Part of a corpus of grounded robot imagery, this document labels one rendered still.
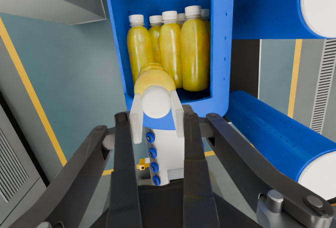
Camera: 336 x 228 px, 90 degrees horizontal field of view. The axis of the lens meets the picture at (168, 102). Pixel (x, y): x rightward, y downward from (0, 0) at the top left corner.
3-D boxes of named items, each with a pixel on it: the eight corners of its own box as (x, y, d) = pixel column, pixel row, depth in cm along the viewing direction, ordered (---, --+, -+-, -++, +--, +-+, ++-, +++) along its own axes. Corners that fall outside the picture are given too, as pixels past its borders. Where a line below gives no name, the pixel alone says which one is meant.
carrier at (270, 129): (219, 118, 160) (247, 118, 163) (288, 201, 78) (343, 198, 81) (223, 90, 150) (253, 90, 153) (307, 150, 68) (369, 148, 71)
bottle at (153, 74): (132, 77, 40) (119, 104, 23) (151, 54, 39) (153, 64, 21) (155, 96, 42) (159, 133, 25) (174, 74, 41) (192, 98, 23)
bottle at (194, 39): (195, 94, 42) (193, 10, 35) (177, 89, 47) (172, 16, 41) (213, 88, 46) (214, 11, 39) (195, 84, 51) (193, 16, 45)
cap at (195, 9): (193, 13, 38) (193, 4, 37) (181, 15, 40) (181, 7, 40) (205, 13, 40) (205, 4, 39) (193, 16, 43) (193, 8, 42)
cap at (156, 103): (136, 102, 23) (134, 107, 21) (154, 81, 22) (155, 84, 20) (157, 119, 24) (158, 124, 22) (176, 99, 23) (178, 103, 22)
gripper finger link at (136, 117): (141, 143, 16) (133, 144, 16) (143, 113, 23) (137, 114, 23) (137, 115, 15) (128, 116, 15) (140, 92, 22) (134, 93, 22)
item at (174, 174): (167, 174, 79) (170, 204, 65) (166, 167, 78) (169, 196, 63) (188, 171, 79) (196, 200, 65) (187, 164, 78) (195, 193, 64)
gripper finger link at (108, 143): (131, 148, 14) (95, 153, 14) (135, 121, 19) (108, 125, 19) (128, 133, 14) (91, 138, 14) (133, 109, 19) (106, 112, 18)
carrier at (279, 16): (249, 19, 132) (227, -11, 123) (408, -14, 50) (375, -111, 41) (222, 47, 137) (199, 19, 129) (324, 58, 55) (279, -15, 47)
